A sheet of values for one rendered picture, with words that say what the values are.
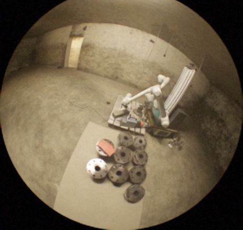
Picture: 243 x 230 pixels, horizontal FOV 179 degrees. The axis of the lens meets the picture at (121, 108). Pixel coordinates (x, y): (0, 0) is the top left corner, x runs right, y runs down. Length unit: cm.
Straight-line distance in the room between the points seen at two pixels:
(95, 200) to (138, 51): 464
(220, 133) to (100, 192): 547
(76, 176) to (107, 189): 47
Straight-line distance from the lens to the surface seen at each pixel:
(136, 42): 403
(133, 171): 114
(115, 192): 132
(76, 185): 130
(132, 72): 394
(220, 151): 538
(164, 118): 142
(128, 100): 132
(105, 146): 106
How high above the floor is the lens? 127
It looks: 36 degrees down
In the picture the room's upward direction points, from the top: 23 degrees clockwise
